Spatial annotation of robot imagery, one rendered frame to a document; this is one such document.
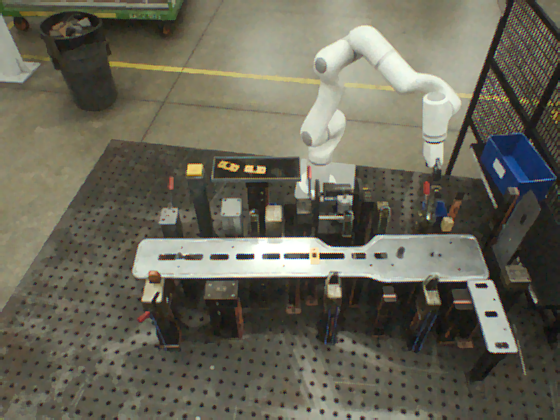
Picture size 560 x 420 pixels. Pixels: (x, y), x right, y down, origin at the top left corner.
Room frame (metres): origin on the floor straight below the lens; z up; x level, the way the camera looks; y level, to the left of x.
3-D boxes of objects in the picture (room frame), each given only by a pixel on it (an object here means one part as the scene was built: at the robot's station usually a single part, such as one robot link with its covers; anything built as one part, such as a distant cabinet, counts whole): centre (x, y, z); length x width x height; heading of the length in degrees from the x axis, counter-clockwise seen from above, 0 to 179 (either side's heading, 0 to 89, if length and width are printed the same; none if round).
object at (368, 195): (1.30, -0.35, 0.91); 0.07 x 0.05 x 0.42; 0
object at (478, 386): (0.70, -0.74, 0.84); 0.11 x 0.06 x 0.29; 0
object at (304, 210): (1.28, -0.09, 0.89); 0.13 x 0.11 x 0.38; 0
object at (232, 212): (1.25, 0.21, 0.90); 0.13 x 0.10 x 0.41; 0
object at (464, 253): (1.07, -0.10, 1.00); 1.38 x 0.22 x 0.02; 90
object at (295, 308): (1.08, -0.04, 0.84); 0.17 x 0.06 x 0.29; 0
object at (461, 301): (0.89, -0.66, 0.84); 0.11 x 0.10 x 0.28; 0
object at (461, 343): (0.88, -0.74, 0.84); 0.11 x 0.06 x 0.29; 0
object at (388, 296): (0.91, -0.40, 0.84); 0.11 x 0.08 x 0.29; 0
